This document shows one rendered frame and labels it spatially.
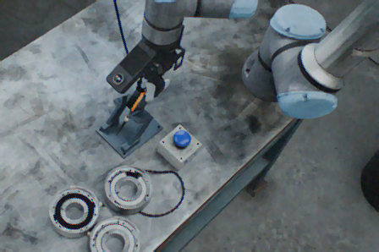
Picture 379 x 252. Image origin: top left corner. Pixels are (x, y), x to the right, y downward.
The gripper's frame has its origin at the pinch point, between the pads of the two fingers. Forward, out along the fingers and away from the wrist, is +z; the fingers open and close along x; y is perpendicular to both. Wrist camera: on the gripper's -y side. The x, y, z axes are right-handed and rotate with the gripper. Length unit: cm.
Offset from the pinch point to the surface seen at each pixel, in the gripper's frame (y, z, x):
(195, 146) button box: 4.0, 7.4, -14.8
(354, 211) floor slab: 77, 92, -53
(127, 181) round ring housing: -12.8, 9.7, -10.3
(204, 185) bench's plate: 0.6, 11.9, -21.9
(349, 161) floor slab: 94, 92, -39
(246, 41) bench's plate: 40.6, 11.9, -0.3
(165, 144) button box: -0.9, 7.4, -9.9
